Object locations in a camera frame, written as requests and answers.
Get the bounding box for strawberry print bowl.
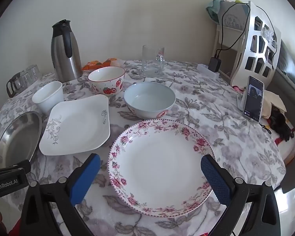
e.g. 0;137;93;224
88;66;126;97

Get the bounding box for square white plate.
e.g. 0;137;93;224
39;94;111;156

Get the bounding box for small clear glass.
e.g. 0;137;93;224
27;64;42;83
19;69;31;90

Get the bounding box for glass teapot with black handle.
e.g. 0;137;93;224
6;74;24;99

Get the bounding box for white phone stand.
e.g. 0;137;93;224
237;93;247;115

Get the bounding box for grey printed box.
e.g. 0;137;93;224
220;1;250;29

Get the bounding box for white power strip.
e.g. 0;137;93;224
197;63;220;79

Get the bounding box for orange snack packet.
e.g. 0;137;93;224
98;57;121;67
82;61;102;72

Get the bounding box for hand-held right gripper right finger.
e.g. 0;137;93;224
200;154;282;236

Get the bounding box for black cable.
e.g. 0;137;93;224
213;1;279;70

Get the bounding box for stainless steel plate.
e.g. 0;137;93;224
0;111;43;169

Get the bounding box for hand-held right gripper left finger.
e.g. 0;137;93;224
20;153;101;236

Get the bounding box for beige cloth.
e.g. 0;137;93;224
261;90;288;120

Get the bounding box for pink floral round plate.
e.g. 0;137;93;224
108;119;216;218

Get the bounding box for black charger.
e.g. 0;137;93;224
208;57;222;73

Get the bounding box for clear glass mug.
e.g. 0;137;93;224
141;45;166;77

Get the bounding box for smartphone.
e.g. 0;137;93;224
243;76;265;123

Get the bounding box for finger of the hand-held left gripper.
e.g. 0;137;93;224
0;159;31;177

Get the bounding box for light blue bowl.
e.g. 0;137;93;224
124;82;176;120

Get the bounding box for grey sofa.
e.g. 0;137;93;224
273;39;295;94

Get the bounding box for teal cloth bag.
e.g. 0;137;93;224
206;0;227;26

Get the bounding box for small white bowl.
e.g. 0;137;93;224
32;81;64;115

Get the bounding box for black cloth item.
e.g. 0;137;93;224
269;106;295;140

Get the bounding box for stainless steel thermos jug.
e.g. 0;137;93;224
51;19;83;83

